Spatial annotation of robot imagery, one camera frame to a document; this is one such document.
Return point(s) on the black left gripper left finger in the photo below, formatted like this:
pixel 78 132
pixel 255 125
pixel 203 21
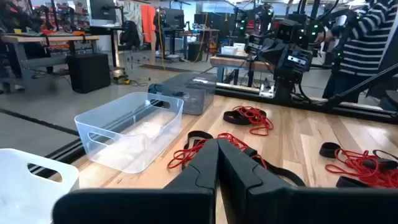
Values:
pixel 203 174

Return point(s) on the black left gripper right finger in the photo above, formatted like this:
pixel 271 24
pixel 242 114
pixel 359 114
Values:
pixel 236 174

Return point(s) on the black wide rubber band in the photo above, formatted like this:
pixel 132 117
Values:
pixel 287 172
pixel 328 152
pixel 234 118
pixel 199 134
pixel 348 182
pixel 384 163

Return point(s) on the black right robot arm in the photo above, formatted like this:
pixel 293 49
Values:
pixel 284 90

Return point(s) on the red rubber bands tangle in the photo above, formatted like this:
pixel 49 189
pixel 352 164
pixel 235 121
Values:
pixel 357 165
pixel 233 140
pixel 253 115

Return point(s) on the small wooden table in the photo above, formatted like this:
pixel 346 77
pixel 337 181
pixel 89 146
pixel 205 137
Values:
pixel 233 62

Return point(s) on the clear plastic basket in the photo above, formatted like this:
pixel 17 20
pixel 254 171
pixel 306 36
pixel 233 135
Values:
pixel 130 155

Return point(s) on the grey plastic basket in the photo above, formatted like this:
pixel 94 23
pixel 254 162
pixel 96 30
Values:
pixel 192 99

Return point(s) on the person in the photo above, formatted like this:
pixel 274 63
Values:
pixel 363 46

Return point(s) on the black waste bin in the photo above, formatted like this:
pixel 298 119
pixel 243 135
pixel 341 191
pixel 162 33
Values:
pixel 195 51

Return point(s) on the orange hanging cloth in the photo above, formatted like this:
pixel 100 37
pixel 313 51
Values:
pixel 147 21

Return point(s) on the black office chair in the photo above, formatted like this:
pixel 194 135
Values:
pixel 130 34

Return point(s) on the black cabinet box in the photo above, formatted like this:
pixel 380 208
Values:
pixel 88 73

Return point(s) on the white plastic basket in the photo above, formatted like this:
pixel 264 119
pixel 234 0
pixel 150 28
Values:
pixel 31 199

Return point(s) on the wooden top workbench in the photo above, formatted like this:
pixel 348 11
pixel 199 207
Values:
pixel 46 39

